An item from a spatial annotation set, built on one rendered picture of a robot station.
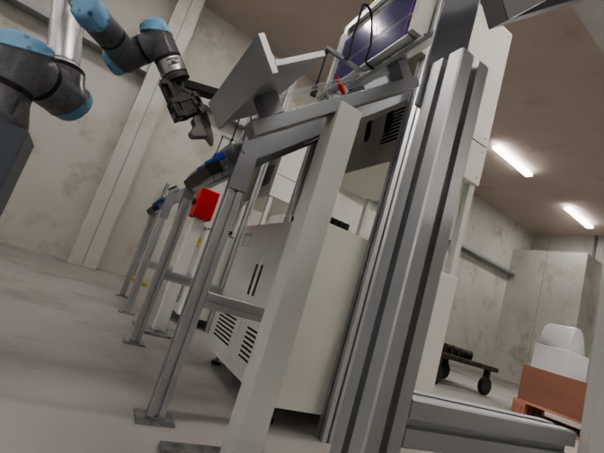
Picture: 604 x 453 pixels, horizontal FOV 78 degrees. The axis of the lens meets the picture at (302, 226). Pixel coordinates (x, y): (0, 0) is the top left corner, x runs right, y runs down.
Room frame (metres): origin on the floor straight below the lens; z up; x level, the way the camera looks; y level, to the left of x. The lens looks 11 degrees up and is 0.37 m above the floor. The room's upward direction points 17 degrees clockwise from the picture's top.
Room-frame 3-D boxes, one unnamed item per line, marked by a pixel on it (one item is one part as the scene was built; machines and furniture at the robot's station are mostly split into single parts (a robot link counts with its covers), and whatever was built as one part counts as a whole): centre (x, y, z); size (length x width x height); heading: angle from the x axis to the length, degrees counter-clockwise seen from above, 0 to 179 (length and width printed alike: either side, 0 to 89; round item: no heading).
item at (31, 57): (0.87, 0.78, 0.72); 0.13 x 0.12 x 0.14; 170
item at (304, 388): (1.57, -0.18, 0.31); 0.70 x 0.65 x 0.62; 26
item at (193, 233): (2.02, 0.55, 0.39); 0.24 x 0.24 x 0.78; 26
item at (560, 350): (6.04, -4.60, 0.61); 0.68 x 0.56 x 1.22; 121
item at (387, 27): (1.46, -0.10, 1.52); 0.51 x 0.13 x 0.27; 26
